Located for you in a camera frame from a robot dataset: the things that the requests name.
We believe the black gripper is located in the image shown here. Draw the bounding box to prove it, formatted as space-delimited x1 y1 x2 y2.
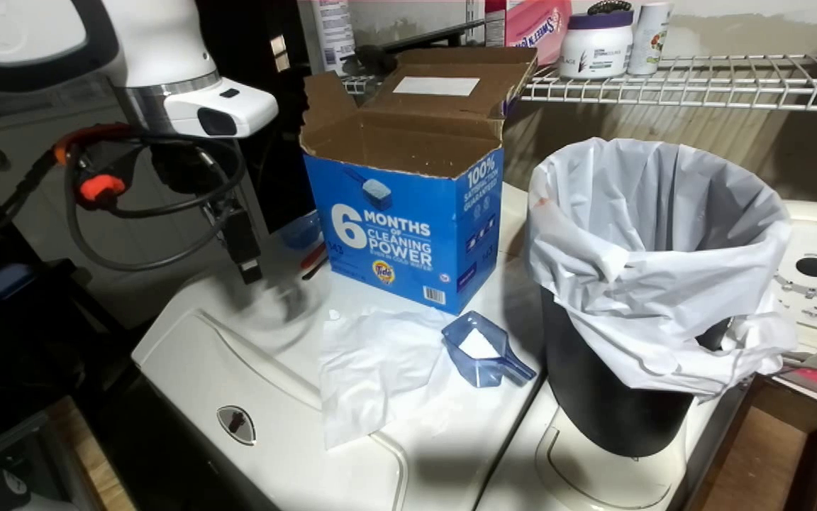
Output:
145 136 265 287

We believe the black trash can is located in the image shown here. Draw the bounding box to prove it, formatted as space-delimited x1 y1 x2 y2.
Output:
538 287 701 460

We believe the white plastic trash bag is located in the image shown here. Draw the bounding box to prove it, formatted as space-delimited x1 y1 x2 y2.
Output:
528 136 799 401

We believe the empty blue detergent scoop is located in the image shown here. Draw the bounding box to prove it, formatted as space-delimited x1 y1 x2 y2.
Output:
274 207 328 259

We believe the white washing machine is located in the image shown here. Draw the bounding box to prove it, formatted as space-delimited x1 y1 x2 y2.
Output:
131 182 550 511

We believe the blue Tide detergent box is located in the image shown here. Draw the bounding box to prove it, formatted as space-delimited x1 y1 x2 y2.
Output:
298 44 538 318

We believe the tall white bottle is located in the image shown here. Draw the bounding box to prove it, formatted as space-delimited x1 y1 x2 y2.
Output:
308 0 359 77

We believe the blue detergent scoop with powder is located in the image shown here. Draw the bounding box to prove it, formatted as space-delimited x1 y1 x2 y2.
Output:
440 308 538 392

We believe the wooden robot platform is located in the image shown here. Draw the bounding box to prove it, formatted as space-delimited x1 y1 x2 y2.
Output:
48 395 139 511

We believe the pink cardboard box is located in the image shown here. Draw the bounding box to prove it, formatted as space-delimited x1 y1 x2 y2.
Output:
482 0 572 68

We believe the white jar purple lid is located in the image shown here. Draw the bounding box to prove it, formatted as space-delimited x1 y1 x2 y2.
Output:
555 9 638 83

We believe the white printed canister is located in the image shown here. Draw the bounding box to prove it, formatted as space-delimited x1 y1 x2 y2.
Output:
627 0 672 78

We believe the dark wooden organizer tray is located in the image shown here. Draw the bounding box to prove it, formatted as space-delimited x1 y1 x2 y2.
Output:
687 372 817 511

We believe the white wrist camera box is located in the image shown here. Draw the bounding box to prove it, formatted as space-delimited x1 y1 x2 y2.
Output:
162 77 280 141

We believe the black long-handled brush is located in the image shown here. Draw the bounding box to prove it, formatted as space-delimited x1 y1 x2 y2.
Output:
342 16 488 78

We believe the white wire shelf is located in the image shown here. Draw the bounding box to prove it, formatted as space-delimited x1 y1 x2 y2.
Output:
341 51 817 117

